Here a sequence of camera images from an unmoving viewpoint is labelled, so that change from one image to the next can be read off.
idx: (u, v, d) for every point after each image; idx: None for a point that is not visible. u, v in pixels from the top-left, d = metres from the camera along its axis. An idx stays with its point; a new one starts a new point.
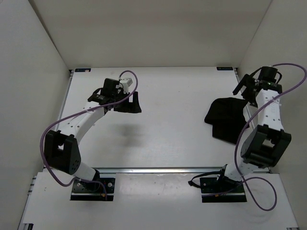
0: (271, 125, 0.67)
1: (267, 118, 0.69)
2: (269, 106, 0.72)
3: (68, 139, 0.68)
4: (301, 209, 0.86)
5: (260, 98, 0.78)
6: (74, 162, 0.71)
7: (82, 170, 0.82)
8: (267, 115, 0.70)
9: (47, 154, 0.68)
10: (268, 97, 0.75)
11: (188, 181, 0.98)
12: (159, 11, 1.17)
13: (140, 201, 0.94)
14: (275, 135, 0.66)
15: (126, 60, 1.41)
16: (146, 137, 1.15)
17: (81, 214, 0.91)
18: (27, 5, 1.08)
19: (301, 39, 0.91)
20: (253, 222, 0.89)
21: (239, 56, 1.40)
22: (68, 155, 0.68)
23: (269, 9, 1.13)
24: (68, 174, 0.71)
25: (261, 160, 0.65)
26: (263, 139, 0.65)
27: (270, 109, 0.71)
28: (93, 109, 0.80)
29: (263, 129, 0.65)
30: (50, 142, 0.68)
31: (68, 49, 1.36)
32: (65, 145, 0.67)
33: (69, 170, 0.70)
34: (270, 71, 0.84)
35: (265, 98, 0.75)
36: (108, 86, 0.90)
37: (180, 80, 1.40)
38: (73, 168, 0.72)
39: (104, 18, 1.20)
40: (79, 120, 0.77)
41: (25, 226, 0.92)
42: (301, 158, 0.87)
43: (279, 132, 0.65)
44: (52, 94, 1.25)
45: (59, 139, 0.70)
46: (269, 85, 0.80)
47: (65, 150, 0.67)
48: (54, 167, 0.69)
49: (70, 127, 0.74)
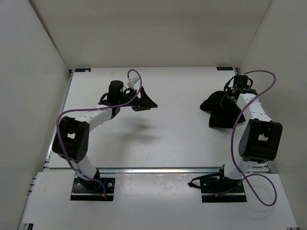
0: (260, 118, 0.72)
1: (255, 113, 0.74)
2: (253, 104, 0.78)
3: (81, 124, 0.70)
4: (301, 209, 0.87)
5: (241, 101, 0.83)
6: (82, 149, 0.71)
7: (85, 166, 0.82)
8: (253, 111, 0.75)
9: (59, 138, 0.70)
10: (248, 98, 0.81)
11: (188, 182, 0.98)
12: (159, 11, 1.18)
13: (140, 201, 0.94)
14: (267, 128, 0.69)
15: (127, 60, 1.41)
16: (145, 137, 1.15)
17: (80, 214, 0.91)
18: (27, 5, 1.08)
19: (300, 39, 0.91)
20: (253, 223, 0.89)
21: (238, 56, 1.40)
22: (80, 140, 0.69)
23: (269, 9, 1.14)
24: (75, 160, 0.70)
25: (260, 153, 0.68)
26: (257, 132, 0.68)
27: (253, 106, 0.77)
28: (104, 109, 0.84)
29: (254, 122, 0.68)
30: (64, 125, 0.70)
31: (68, 49, 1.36)
32: (78, 130, 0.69)
33: (77, 155, 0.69)
34: (243, 78, 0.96)
35: (246, 99, 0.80)
36: (113, 92, 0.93)
37: (180, 80, 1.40)
38: (82, 155, 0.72)
39: (104, 18, 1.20)
40: (93, 113, 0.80)
41: (25, 225, 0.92)
42: (301, 158, 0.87)
43: (270, 123, 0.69)
44: (52, 94, 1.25)
45: (73, 126, 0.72)
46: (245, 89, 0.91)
47: (78, 135, 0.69)
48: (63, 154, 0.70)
49: (83, 117, 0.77)
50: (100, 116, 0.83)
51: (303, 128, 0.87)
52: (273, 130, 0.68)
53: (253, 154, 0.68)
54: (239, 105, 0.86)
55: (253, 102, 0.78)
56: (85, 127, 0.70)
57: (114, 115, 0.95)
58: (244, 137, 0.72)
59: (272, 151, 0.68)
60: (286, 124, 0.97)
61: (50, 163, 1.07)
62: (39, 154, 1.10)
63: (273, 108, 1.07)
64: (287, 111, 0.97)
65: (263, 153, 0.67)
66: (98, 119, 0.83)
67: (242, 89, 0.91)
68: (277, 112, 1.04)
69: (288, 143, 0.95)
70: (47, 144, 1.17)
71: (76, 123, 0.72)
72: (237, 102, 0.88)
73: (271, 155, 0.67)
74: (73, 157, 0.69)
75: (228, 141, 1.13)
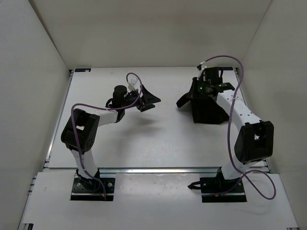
0: (250, 120, 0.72)
1: (242, 116, 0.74)
2: (237, 104, 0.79)
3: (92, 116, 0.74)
4: (301, 210, 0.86)
5: (222, 100, 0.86)
6: (89, 139, 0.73)
7: (88, 162, 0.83)
8: (241, 113, 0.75)
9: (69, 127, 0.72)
10: (229, 97, 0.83)
11: (188, 185, 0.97)
12: (159, 11, 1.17)
13: (140, 201, 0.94)
14: (258, 127, 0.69)
15: (127, 60, 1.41)
16: (145, 137, 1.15)
17: (80, 214, 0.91)
18: (27, 5, 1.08)
19: (300, 39, 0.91)
20: (253, 223, 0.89)
21: (239, 56, 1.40)
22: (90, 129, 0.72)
23: (269, 9, 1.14)
24: (82, 149, 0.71)
25: (259, 154, 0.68)
26: (252, 136, 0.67)
27: (237, 107, 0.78)
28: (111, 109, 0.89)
29: (247, 129, 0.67)
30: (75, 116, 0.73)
31: (69, 50, 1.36)
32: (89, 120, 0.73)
33: (85, 143, 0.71)
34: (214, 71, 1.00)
35: (227, 99, 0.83)
36: (116, 98, 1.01)
37: (180, 80, 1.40)
38: (88, 146, 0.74)
39: (104, 17, 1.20)
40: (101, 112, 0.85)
41: (25, 225, 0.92)
42: (301, 158, 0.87)
43: (261, 123, 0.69)
44: (52, 94, 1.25)
45: (83, 118, 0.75)
46: (221, 86, 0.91)
47: (89, 123, 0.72)
48: (71, 143, 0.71)
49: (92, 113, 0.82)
50: (104, 114, 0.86)
51: (303, 128, 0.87)
52: (265, 129, 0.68)
53: (253, 157, 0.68)
54: (221, 104, 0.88)
55: (236, 102, 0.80)
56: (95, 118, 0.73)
57: (119, 118, 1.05)
58: (239, 142, 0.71)
59: (268, 149, 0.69)
60: (286, 124, 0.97)
61: (50, 163, 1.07)
62: (39, 154, 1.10)
63: (273, 108, 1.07)
64: (288, 111, 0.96)
65: (261, 153, 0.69)
66: (105, 118, 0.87)
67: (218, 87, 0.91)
68: (277, 112, 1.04)
69: (288, 143, 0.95)
70: (47, 144, 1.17)
71: (87, 115, 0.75)
72: (218, 101, 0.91)
73: (268, 152, 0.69)
74: (81, 146, 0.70)
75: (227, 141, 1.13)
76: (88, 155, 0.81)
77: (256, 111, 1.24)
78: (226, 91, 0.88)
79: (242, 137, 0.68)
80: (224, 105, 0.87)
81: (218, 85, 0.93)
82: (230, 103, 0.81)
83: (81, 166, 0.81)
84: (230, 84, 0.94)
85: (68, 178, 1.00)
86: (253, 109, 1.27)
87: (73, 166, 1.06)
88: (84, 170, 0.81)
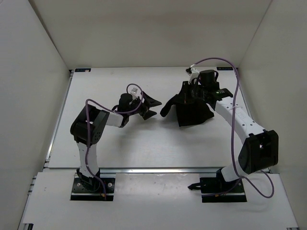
0: (253, 130, 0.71)
1: (245, 125, 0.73)
2: (238, 114, 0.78)
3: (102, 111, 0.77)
4: (301, 210, 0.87)
5: (222, 109, 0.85)
6: (98, 132, 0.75)
7: (92, 159, 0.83)
8: (243, 123, 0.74)
9: (79, 119, 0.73)
10: (229, 106, 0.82)
11: (188, 186, 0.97)
12: (159, 11, 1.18)
13: (140, 201, 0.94)
14: (262, 137, 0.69)
15: (127, 60, 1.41)
16: (146, 137, 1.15)
17: (80, 214, 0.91)
18: (27, 5, 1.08)
19: (300, 39, 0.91)
20: (253, 223, 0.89)
21: (239, 56, 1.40)
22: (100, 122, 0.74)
23: (269, 10, 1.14)
24: (91, 141, 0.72)
25: (264, 164, 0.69)
26: (257, 147, 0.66)
27: (239, 116, 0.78)
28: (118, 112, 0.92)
29: (251, 141, 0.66)
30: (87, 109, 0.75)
31: (69, 50, 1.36)
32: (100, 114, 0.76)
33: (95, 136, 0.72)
34: (209, 75, 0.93)
35: (227, 108, 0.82)
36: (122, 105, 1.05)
37: (180, 80, 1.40)
38: (96, 139, 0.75)
39: (104, 18, 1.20)
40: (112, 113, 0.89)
41: (25, 226, 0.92)
42: (301, 159, 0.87)
43: (264, 133, 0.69)
44: (52, 94, 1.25)
45: (92, 113, 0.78)
46: (219, 94, 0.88)
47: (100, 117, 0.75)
48: (80, 134, 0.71)
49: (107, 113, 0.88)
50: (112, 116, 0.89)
51: (303, 128, 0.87)
52: (269, 139, 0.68)
53: (258, 167, 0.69)
54: (220, 112, 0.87)
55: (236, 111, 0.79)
56: (106, 113, 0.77)
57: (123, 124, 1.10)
58: (243, 155, 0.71)
59: (272, 158, 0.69)
60: (286, 124, 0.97)
61: (50, 163, 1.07)
62: (39, 154, 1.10)
63: (273, 108, 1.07)
64: (288, 111, 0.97)
65: (266, 163, 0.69)
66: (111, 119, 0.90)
67: (216, 96, 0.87)
68: (277, 112, 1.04)
69: (288, 143, 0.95)
70: (47, 144, 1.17)
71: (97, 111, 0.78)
72: (216, 109, 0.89)
73: (274, 161, 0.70)
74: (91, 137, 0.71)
75: (228, 141, 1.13)
76: (92, 154, 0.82)
77: (256, 111, 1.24)
78: (224, 98, 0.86)
79: (247, 149, 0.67)
80: (223, 114, 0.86)
81: (216, 93, 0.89)
82: (230, 112, 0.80)
83: (84, 161, 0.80)
84: (228, 90, 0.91)
85: (68, 178, 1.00)
86: (253, 109, 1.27)
87: (73, 166, 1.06)
88: (87, 165, 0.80)
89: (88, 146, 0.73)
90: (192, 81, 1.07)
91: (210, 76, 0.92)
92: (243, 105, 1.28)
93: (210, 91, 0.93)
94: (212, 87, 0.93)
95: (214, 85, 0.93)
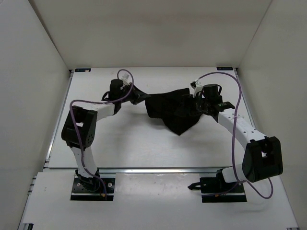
0: (255, 136, 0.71)
1: (247, 133, 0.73)
2: (239, 122, 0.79)
3: (90, 111, 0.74)
4: (301, 209, 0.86)
5: (223, 120, 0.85)
6: (90, 135, 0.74)
7: (88, 159, 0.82)
8: (245, 131, 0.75)
9: (68, 125, 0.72)
10: (230, 115, 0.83)
11: (188, 186, 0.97)
12: (159, 11, 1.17)
13: (140, 201, 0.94)
14: (264, 143, 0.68)
15: (127, 60, 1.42)
16: (145, 137, 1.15)
17: (80, 214, 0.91)
18: (27, 5, 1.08)
19: (300, 40, 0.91)
20: (253, 222, 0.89)
21: (239, 56, 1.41)
22: (89, 125, 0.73)
23: (269, 10, 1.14)
24: (84, 145, 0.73)
25: (268, 171, 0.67)
26: (259, 154, 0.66)
27: (240, 124, 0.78)
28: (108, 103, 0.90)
29: (253, 145, 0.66)
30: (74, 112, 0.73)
31: (68, 49, 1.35)
32: (88, 116, 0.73)
33: (87, 140, 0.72)
34: (213, 90, 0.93)
35: (229, 118, 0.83)
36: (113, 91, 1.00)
37: (180, 80, 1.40)
38: (89, 142, 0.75)
39: (103, 18, 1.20)
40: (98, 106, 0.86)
41: (25, 226, 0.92)
42: (300, 158, 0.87)
43: (266, 139, 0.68)
44: (52, 94, 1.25)
45: (80, 114, 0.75)
46: (222, 106, 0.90)
47: (88, 120, 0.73)
48: (72, 140, 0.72)
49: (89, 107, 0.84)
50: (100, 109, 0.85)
51: (303, 129, 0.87)
52: (271, 145, 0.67)
53: (263, 175, 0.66)
54: (222, 122, 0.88)
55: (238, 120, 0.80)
56: (94, 113, 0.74)
57: (116, 110, 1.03)
58: (246, 162, 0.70)
59: (277, 166, 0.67)
60: (286, 124, 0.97)
61: (50, 163, 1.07)
62: (40, 154, 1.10)
63: (274, 108, 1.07)
64: (288, 111, 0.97)
65: (271, 171, 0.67)
66: (102, 112, 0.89)
67: (219, 108, 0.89)
68: (277, 113, 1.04)
69: (288, 143, 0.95)
70: (47, 144, 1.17)
71: (85, 112, 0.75)
72: (219, 121, 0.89)
73: (279, 170, 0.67)
74: (82, 142, 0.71)
75: (227, 141, 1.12)
76: (88, 152, 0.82)
77: (256, 110, 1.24)
78: (226, 109, 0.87)
79: (250, 155, 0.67)
80: (225, 124, 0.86)
81: (218, 105, 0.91)
82: (232, 121, 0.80)
83: (81, 165, 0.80)
84: (230, 103, 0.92)
85: (68, 178, 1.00)
86: (253, 109, 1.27)
87: (73, 166, 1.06)
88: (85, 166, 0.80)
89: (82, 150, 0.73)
90: (196, 95, 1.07)
91: (214, 90, 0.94)
92: (243, 105, 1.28)
93: (213, 103, 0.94)
94: (216, 100, 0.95)
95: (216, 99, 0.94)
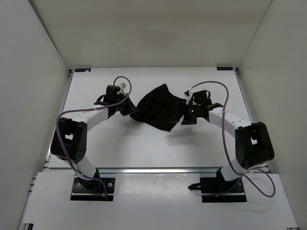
0: (242, 124, 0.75)
1: (234, 122, 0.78)
2: (227, 115, 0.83)
3: (79, 124, 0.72)
4: (301, 210, 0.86)
5: (214, 117, 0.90)
6: (80, 148, 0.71)
7: (85, 166, 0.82)
8: (233, 121, 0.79)
9: (56, 139, 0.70)
10: (218, 112, 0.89)
11: (188, 186, 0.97)
12: (159, 11, 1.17)
13: (140, 201, 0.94)
14: (252, 130, 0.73)
15: (127, 60, 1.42)
16: (145, 137, 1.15)
17: (80, 214, 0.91)
18: (27, 5, 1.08)
19: (300, 40, 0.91)
20: (253, 222, 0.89)
21: (239, 56, 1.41)
22: (78, 139, 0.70)
23: (269, 10, 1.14)
24: (75, 161, 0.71)
25: (261, 156, 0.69)
26: (249, 138, 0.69)
27: (228, 117, 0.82)
28: (100, 109, 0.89)
29: (241, 130, 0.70)
30: (61, 126, 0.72)
31: (68, 50, 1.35)
32: (76, 129, 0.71)
33: (76, 155, 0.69)
34: (202, 94, 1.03)
35: (218, 114, 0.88)
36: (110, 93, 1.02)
37: (180, 80, 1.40)
38: (80, 156, 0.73)
39: (104, 18, 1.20)
40: (88, 114, 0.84)
41: (25, 226, 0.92)
42: (300, 159, 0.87)
43: (253, 125, 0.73)
44: (52, 94, 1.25)
45: (69, 126, 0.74)
46: (211, 106, 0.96)
47: (76, 133, 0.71)
48: (61, 155, 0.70)
49: (80, 117, 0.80)
50: (90, 118, 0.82)
51: (303, 128, 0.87)
52: (258, 131, 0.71)
53: (256, 159, 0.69)
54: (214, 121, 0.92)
55: (226, 114, 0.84)
56: (83, 125, 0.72)
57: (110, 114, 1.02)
58: (238, 148, 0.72)
59: (269, 151, 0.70)
60: (286, 124, 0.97)
61: (50, 163, 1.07)
62: (40, 154, 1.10)
63: (274, 108, 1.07)
64: (288, 111, 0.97)
65: (264, 157, 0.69)
66: (95, 118, 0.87)
67: (208, 107, 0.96)
68: (278, 112, 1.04)
69: (288, 143, 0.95)
70: (47, 144, 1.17)
71: (74, 124, 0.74)
72: (212, 122, 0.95)
73: (271, 155, 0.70)
74: (72, 156, 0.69)
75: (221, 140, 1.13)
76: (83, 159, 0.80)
77: (256, 110, 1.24)
78: (215, 108, 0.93)
79: (241, 142, 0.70)
80: (217, 122, 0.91)
81: (207, 106, 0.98)
82: (220, 116, 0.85)
83: (78, 172, 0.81)
84: (219, 104, 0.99)
85: (68, 178, 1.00)
86: (253, 109, 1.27)
87: None
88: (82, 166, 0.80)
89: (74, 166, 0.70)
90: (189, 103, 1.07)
91: (203, 95, 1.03)
92: (243, 105, 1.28)
93: (204, 105, 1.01)
94: (206, 103, 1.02)
95: (206, 102, 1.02)
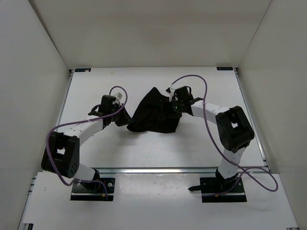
0: (221, 110, 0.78)
1: (214, 109, 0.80)
2: (207, 105, 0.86)
3: (71, 139, 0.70)
4: (301, 209, 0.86)
5: (197, 109, 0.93)
6: (73, 165, 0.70)
7: (82, 172, 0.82)
8: (213, 109, 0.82)
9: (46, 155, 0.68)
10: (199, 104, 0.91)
11: (188, 188, 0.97)
12: (159, 11, 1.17)
13: (140, 201, 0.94)
14: (231, 114, 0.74)
15: (127, 60, 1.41)
16: (145, 137, 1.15)
17: (80, 214, 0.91)
18: (27, 5, 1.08)
19: (300, 41, 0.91)
20: (253, 222, 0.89)
21: (239, 56, 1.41)
22: (69, 155, 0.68)
23: (269, 10, 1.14)
24: (67, 177, 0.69)
25: (242, 137, 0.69)
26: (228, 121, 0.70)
27: (208, 106, 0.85)
28: (94, 120, 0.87)
29: (220, 115, 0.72)
30: (53, 142, 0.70)
31: (68, 50, 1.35)
32: (68, 144, 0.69)
33: (68, 173, 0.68)
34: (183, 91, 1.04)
35: (199, 106, 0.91)
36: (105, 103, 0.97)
37: (180, 80, 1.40)
38: (73, 171, 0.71)
39: (103, 17, 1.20)
40: (82, 127, 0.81)
41: (25, 226, 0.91)
42: (300, 158, 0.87)
43: (231, 110, 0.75)
44: (52, 94, 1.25)
45: (62, 140, 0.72)
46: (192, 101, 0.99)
47: (68, 149, 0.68)
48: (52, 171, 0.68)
49: (73, 130, 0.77)
50: (83, 130, 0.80)
51: (303, 128, 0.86)
52: (237, 114, 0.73)
53: (238, 141, 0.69)
54: (198, 114, 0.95)
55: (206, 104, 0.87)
56: (74, 141, 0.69)
57: (105, 124, 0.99)
58: (221, 133, 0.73)
59: (250, 131, 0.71)
60: (286, 125, 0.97)
61: None
62: (39, 154, 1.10)
63: (274, 107, 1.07)
64: (287, 112, 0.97)
65: (245, 137, 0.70)
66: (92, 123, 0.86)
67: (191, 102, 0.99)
68: (278, 113, 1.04)
69: (288, 143, 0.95)
70: None
71: (66, 138, 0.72)
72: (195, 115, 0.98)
73: (251, 134, 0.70)
74: (62, 173, 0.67)
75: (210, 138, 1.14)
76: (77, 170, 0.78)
77: (256, 110, 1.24)
78: (196, 102, 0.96)
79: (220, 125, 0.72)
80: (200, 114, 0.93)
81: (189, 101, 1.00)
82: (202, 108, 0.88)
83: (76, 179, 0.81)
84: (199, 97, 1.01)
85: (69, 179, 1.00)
86: (253, 109, 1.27)
87: None
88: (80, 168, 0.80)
89: (66, 183, 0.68)
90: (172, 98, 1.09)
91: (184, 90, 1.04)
92: (243, 105, 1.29)
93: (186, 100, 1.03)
94: (188, 98, 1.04)
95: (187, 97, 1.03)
